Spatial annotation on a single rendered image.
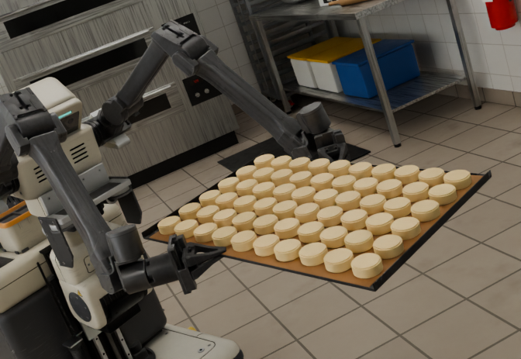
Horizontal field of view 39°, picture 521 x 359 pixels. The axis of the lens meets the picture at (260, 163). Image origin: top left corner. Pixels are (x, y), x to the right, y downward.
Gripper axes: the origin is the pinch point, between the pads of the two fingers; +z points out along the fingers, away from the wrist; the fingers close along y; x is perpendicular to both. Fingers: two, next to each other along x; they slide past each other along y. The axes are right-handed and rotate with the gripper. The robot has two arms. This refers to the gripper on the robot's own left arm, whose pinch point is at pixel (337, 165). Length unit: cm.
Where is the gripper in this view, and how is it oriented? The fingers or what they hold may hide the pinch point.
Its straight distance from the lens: 163.7
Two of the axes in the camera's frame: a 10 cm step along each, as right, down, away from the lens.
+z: 0.4, 3.4, -9.4
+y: 2.8, 9.0, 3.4
